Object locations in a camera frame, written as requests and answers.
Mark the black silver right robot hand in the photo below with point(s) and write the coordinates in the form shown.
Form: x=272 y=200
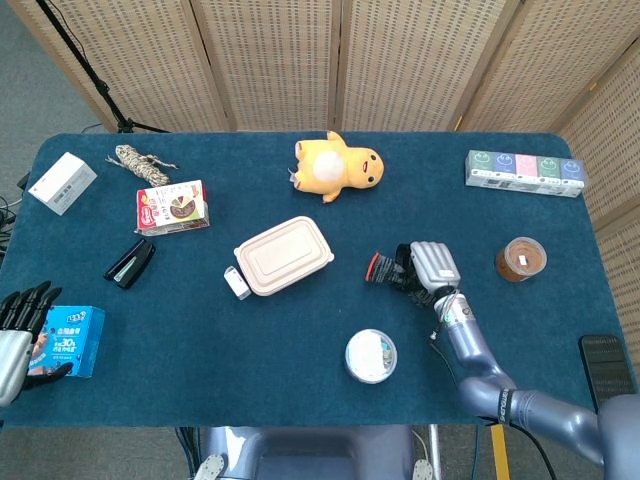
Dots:
x=435 y=265

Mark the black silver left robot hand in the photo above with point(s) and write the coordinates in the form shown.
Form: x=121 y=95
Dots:
x=12 y=355

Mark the black and white knit glove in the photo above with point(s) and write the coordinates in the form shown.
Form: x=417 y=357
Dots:
x=384 y=271

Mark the blue grey right robot arm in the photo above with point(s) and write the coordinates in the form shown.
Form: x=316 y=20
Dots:
x=470 y=345

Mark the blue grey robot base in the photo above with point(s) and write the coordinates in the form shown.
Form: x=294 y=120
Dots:
x=310 y=452

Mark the clear plastic container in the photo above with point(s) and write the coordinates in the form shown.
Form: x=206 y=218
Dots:
x=521 y=259

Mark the round white plastic container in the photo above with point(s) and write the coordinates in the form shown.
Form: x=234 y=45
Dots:
x=370 y=356

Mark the beige lidded lunch container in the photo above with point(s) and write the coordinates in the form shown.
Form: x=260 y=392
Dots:
x=284 y=255

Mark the blue snack box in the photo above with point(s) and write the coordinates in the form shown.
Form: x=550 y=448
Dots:
x=72 y=340

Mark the multicolour tissue pack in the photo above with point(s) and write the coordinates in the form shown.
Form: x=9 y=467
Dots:
x=525 y=172

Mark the yellow plush duck toy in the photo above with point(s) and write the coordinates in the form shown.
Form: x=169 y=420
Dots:
x=335 y=167

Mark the black stapler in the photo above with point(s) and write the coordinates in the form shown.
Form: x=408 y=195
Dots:
x=130 y=264

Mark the dark blue table cloth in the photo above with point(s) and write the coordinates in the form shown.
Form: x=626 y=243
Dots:
x=300 y=340

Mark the white cardboard box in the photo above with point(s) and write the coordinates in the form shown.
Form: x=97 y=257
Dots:
x=62 y=182

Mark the metal pole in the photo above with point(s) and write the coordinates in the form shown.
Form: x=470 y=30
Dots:
x=434 y=447

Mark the black smartphone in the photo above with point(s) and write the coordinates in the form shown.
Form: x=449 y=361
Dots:
x=605 y=367

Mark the small white box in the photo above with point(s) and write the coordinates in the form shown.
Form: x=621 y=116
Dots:
x=237 y=283

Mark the white perforated pad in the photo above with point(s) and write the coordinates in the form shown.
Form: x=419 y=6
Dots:
x=425 y=469
x=210 y=466

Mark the red and white snack carton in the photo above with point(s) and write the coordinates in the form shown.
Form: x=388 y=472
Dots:
x=172 y=207

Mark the woven wooden folding screen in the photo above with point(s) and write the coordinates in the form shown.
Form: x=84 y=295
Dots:
x=280 y=60

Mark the black tripod stand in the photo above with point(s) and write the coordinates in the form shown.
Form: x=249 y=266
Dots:
x=90 y=75

